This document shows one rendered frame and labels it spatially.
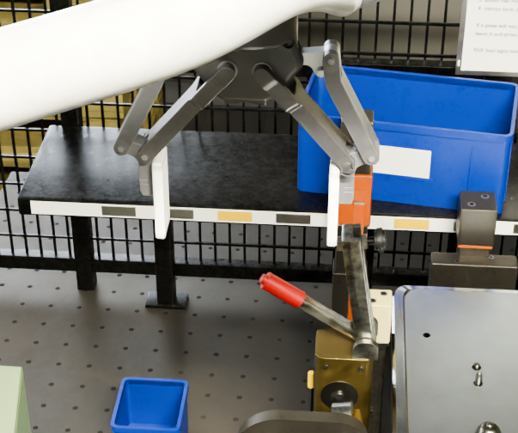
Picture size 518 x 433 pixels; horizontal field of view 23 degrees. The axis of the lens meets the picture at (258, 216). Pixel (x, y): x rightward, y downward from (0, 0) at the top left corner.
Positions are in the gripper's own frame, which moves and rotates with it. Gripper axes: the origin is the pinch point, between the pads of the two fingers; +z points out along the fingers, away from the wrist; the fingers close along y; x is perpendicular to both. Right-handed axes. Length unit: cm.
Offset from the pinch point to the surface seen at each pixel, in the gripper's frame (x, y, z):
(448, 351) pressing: 41, 22, 46
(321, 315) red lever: 35, 6, 36
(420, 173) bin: 71, 18, 38
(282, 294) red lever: 34.6, 0.9, 33.1
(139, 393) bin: 57, -21, 70
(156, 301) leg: 87, -24, 75
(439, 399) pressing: 32, 20, 46
